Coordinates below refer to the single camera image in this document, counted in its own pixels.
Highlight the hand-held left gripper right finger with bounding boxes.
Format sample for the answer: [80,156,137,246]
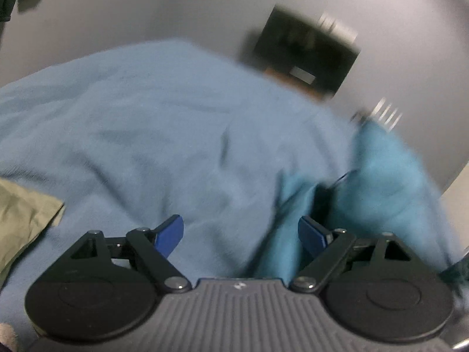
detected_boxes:
[289,216,416,294]

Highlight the blue blanket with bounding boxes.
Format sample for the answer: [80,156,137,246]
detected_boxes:
[0,38,371,343]

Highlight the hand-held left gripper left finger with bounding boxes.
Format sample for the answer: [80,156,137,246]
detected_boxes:
[68,214,192,294]

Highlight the olive green cloth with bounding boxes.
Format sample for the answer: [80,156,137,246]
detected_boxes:
[0,178,66,287]

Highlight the white router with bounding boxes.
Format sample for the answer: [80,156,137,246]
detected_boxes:
[352,97,404,133]

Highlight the teal jacket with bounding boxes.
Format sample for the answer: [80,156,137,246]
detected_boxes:
[253,119,464,297]

